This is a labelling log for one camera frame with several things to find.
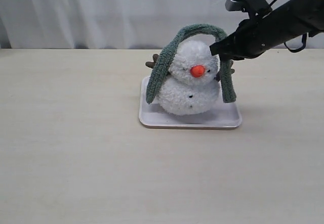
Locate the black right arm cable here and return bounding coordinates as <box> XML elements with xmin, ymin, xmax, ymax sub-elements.
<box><xmin>267</xmin><ymin>0</ymin><xmax>308</xmax><ymax>53</ymax></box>

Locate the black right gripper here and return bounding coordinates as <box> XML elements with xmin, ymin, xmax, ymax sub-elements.
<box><xmin>209</xmin><ymin>9</ymin><xmax>308</xmax><ymax>63</ymax></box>

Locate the white backdrop curtain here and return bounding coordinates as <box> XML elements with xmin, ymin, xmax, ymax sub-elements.
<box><xmin>0</xmin><ymin>0</ymin><xmax>324</xmax><ymax>50</ymax></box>

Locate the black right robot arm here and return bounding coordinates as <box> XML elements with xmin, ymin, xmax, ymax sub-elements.
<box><xmin>210</xmin><ymin>0</ymin><xmax>323</xmax><ymax>60</ymax></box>

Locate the white rectangular tray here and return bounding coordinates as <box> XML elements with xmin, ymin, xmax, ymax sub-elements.
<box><xmin>138</xmin><ymin>76</ymin><xmax>242</xmax><ymax>130</ymax></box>

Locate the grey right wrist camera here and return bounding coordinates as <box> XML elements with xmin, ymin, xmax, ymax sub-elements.
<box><xmin>225</xmin><ymin>0</ymin><xmax>269</xmax><ymax>13</ymax></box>

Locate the white fluffy snowman plush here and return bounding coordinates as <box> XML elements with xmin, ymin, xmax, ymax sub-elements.
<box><xmin>156</xmin><ymin>40</ymin><xmax>221</xmax><ymax>116</ymax></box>

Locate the green knitted scarf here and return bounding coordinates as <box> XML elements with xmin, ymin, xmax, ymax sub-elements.
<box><xmin>145</xmin><ymin>24</ymin><xmax>236</xmax><ymax>104</ymax></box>

